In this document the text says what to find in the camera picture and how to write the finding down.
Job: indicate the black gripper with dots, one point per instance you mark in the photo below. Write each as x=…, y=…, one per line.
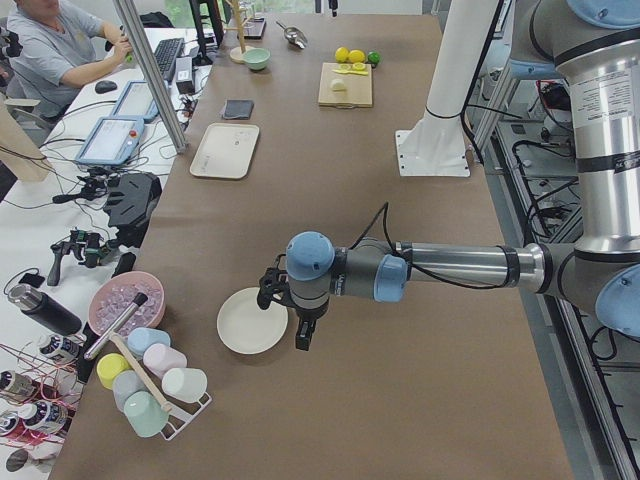
x=304, y=317

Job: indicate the cream round plate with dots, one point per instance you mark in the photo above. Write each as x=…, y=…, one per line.
x=245, y=328

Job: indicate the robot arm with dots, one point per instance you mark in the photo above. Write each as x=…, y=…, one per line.
x=594, y=45

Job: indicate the cream rectangular rabbit tray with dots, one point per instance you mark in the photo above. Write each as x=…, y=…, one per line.
x=225, y=151

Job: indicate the black metal tray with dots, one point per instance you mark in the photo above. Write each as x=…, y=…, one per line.
x=254, y=29

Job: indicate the white cup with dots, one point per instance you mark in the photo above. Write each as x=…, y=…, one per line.
x=185, y=384

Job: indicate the white cup rack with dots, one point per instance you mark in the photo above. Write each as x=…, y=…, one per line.
x=181, y=414

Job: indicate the pink cup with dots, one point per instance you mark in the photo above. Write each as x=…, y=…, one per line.
x=160, y=358

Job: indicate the blue cup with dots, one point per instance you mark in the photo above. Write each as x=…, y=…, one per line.
x=141, y=338

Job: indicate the metal muddler black tip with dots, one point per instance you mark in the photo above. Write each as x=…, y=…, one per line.
x=139, y=300

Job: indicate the mint green cup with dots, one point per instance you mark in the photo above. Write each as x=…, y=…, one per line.
x=145, y=414

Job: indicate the grey cup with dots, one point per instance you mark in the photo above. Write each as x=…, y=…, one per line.
x=124, y=386

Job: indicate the pink bowl with ice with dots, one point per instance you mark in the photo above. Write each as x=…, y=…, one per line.
x=118, y=293

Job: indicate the yellow cup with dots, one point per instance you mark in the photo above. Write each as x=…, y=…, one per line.
x=109, y=367

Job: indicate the black plastic stand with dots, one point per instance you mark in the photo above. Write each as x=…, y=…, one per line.
x=131, y=200

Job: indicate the dark grey folded cloth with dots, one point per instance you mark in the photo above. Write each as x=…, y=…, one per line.
x=237, y=109

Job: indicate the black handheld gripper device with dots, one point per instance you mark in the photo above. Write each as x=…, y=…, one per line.
x=87, y=248

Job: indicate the wooden cutting board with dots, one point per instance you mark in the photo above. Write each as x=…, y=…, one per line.
x=346, y=85

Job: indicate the yellow plastic knife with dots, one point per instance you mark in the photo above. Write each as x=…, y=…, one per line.
x=351, y=72

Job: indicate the black thermos bottle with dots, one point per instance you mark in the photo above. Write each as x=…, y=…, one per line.
x=44, y=309

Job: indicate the blue teach pendant near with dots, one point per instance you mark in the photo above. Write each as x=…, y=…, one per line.
x=112, y=141

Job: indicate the blue teach pendant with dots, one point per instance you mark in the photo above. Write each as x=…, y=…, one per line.
x=112, y=141
x=136, y=100

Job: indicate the mint green bowl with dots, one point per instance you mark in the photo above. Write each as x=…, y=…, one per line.
x=256, y=59

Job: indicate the whole lemon far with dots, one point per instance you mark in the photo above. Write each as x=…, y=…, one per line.
x=341, y=54

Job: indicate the green lime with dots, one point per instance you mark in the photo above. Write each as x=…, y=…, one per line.
x=373, y=58

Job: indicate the blue teach pendant far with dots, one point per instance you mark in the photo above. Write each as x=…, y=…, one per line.
x=136, y=100

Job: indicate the wooden mug tree stand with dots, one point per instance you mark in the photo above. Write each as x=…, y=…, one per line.
x=237, y=53

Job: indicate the metal scoop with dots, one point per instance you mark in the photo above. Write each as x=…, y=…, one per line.
x=293, y=35

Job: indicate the black keyboard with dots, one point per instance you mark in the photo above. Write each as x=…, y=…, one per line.
x=166, y=53

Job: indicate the black computer mouse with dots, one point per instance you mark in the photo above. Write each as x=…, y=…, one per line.
x=105, y=86

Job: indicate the seated person grey shirt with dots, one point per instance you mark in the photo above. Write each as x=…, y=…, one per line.
x=64, y=48

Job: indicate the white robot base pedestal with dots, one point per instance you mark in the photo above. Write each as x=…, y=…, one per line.
x=435, y=146

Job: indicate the aluminium frame post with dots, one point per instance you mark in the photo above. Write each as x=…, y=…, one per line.
x=143, y=53

